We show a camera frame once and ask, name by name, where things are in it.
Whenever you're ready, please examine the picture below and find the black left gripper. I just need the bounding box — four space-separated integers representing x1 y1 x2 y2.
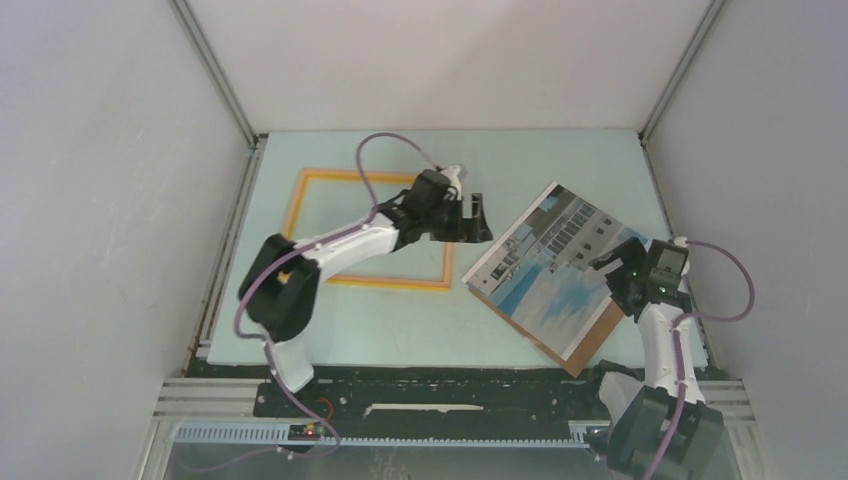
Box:
422 193 491 243

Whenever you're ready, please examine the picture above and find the orange wooden picture frame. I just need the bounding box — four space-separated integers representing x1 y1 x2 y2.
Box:
282 168 454 292

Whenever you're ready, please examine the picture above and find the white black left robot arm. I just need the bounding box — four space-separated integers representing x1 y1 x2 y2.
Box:
234 165 493 417

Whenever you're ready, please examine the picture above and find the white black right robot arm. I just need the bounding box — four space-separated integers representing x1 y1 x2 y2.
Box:
581 237 724 479

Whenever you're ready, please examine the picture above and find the building and sky photo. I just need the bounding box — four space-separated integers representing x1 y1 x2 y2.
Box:
462 182 650 362

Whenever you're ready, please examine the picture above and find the brown cardboard backing board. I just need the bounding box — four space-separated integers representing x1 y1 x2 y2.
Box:
468 281 626 377

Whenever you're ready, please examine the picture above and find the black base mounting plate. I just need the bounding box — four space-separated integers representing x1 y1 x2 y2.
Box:
253 360 644 442

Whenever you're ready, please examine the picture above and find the small electronics board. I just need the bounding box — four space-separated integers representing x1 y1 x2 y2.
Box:
287 424 325 441

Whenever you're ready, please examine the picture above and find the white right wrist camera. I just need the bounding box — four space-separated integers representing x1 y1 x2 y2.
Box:
671 237 693 280

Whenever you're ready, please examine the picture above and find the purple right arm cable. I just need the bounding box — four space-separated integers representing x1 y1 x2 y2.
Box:
635 239 757 480

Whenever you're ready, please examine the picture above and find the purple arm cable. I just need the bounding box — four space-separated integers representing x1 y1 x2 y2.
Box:
635 239 757 480
231 132 441 461

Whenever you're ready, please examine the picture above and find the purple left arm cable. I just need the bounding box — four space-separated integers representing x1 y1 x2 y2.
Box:
231 132 441 461

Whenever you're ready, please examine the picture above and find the right aluminium corner post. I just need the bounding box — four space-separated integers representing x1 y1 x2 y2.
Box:
639 0 729 147

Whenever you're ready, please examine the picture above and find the aluminium corner post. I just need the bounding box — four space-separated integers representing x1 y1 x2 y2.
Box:
167 0 259 148
639 0 729 147

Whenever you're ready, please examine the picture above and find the left aluminium corner post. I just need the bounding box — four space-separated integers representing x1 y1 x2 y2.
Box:
167 0 259 148

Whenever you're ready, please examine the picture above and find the aluminium rail front frame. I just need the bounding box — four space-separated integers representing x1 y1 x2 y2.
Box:
132 374 770 480

